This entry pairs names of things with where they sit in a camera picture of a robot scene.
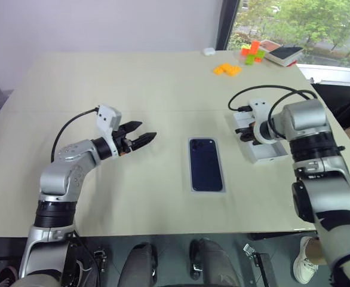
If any white window sill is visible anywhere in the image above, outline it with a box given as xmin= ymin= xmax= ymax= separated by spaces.
xmin=296 ymin=63 xmax=350 ymax=88

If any white phone box tray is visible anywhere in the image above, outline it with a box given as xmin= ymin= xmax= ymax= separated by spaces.
xmin=231 ymin=111 xmax=290 ymax=165

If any dark blue smartphone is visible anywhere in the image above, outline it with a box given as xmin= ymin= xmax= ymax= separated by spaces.
xmin=189 ymin=138 xmax=224 ymax=193

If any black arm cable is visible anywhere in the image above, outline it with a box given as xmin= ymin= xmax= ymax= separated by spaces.
xmin=51 ymin=108 xmax=100 ymax=164
xmin=228 ymin=86 xmax=318 ymax=133

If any white phone box base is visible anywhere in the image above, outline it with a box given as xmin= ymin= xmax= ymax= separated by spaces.
xmin=188 ymin=136 xmax=227 ymax=195

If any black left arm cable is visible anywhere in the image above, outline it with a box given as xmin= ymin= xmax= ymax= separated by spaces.
xmin=51 ymin=108 xmax=100 ymax=164

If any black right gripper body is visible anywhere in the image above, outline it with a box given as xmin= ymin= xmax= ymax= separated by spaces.
xmin=245 ymin=121 xmax=263 ymax=146

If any black window frame post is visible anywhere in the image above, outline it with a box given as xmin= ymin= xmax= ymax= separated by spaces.
xmin=216 ymin=0 xmax=241 ymax=51

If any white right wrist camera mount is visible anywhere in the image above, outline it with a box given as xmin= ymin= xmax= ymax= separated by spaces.
xmin=248 ymin=97 xmax=277 ymax=145

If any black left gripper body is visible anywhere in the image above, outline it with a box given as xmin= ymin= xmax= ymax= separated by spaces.
xmin=112 ymin=124 xmax=134 ymax=157

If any white box with black top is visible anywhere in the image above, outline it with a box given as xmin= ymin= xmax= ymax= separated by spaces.
xmin=265 ymin=45 xmax=304 ymax=68

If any yellow building block cluster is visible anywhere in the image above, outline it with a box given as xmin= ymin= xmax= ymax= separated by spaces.
xmin=213 ymin=63 xmax=242 ymax=78

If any orange building block piece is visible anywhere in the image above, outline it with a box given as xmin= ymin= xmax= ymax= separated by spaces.
xmin=241 ymin=40 xmax=262 ymax=57

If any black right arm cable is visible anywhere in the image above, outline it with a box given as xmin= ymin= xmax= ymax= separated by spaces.
xmin=228 ymin=86 xmax=318 ymax=133

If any black table clamp bracket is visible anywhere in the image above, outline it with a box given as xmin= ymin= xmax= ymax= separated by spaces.
xmin=242 ymin=243 xmax=279 ymax=287
xmin=88 ymin=245 xmax=110 ymax=287

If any green building block piece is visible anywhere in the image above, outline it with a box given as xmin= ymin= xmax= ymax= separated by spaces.
xmin=244 ymin=48 xmax=266 ymax=66

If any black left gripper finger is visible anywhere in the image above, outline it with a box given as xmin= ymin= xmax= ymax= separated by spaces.
xmin=121 ymin=120 xmax=143 ymax=134
xmin=131 ymin=132 xmax=158 ymax=151

